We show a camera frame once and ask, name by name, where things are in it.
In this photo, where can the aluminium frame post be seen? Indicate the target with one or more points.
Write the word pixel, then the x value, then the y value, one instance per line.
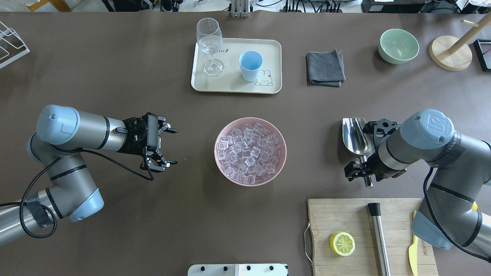
pixel 240 8

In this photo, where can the folded grey cloth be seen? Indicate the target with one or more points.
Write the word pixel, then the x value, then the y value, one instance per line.
pixel 325 68

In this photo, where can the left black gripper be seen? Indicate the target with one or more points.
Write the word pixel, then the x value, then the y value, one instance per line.
pixel 135 148

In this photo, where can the wooden cup tree stand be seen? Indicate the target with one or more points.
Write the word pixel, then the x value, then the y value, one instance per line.
pixel 453 53

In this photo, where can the white wire cup rack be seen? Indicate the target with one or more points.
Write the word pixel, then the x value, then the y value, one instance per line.
pixel 12 46

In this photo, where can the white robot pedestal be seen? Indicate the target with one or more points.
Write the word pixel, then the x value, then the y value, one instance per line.
pixel 248 269

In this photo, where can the halved lemon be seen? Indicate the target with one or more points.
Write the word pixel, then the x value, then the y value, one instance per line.
pixel 342 243

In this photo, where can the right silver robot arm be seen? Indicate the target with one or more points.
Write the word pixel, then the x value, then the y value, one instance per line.
pixel 459 167

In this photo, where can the bamboo cutting board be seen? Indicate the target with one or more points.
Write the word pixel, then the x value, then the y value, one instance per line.
pixel 328 216

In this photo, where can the clear wine glass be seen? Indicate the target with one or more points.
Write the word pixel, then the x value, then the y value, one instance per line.
pixel 210 41

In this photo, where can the cream serving tray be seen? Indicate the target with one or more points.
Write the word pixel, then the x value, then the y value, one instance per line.
pixel 270 77

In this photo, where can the black tray with rack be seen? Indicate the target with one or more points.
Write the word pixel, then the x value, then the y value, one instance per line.
pixel 482 49

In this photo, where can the metal ice scoop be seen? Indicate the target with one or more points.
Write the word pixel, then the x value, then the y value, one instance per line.
pixel 355 140

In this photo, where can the blue plastic cup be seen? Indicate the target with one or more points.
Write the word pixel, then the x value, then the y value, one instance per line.
pixel 250 63

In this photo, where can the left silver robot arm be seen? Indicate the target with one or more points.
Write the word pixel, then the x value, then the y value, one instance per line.
pixel 65 187

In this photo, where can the steel muddler black tip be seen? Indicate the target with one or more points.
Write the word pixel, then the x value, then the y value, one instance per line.
pixel 376 217

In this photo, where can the green ceramic bowl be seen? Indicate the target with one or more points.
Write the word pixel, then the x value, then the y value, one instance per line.
pixel 397 46

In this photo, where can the yellow plastic knife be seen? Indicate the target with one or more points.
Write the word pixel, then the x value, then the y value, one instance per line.
pixel 412 254

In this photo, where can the pink bowl of ice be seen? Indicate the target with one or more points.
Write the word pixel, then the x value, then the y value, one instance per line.
pixel 250 151

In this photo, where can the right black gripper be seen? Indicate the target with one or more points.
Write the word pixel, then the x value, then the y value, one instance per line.
pixel 373 167

